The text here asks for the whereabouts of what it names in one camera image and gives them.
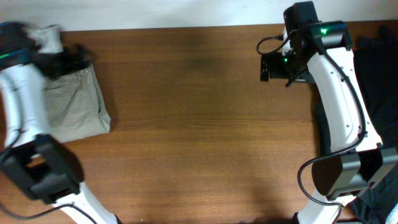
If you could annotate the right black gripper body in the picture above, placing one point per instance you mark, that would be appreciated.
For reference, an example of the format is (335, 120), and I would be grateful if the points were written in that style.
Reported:
(265, 66)

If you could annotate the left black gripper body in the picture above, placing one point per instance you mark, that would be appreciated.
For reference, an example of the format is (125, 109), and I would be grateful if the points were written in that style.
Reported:
(76, 58)

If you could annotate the khaki green cargo shorts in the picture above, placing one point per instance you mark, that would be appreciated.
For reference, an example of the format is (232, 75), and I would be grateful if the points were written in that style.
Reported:
(75, 106)

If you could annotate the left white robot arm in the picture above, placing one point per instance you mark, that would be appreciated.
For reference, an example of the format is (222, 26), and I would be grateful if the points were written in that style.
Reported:
(39, 165)

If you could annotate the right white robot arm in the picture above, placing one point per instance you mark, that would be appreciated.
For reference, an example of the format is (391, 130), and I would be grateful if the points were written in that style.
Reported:
(357, 159)

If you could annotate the black garment pile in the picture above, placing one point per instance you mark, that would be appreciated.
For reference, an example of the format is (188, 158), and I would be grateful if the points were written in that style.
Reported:
(375, 63)

